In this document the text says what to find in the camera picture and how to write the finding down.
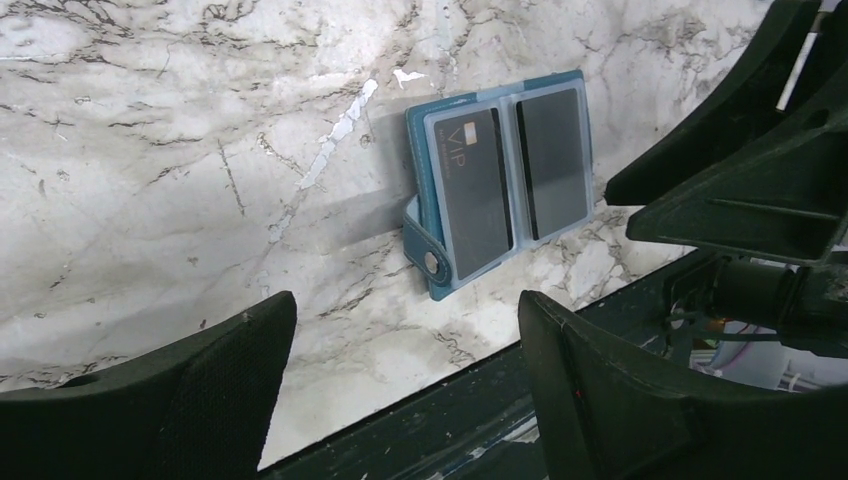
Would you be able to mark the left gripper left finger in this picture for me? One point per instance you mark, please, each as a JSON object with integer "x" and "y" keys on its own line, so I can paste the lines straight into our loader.
{"x": 199, "y": 408}

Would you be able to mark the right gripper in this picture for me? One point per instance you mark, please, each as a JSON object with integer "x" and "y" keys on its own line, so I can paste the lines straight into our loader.
{"x": 759, "y": 168}

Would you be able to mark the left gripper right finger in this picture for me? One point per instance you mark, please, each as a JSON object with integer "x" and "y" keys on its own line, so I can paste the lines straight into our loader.
{"x": 607, "y": 409}

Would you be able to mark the blue card holder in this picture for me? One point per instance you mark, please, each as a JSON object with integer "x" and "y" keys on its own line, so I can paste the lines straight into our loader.
{"x": 426, "y": 240}

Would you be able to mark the black VIP credit card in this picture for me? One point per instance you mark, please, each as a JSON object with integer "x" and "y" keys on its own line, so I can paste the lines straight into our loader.
{"x": 473, "y": 179}

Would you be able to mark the black card in sleeve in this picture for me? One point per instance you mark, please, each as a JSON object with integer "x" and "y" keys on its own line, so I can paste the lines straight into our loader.
{"x": 551, "y": 140}

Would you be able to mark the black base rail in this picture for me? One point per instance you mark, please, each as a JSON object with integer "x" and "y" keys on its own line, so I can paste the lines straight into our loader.
{"x": 509, "y": 416}

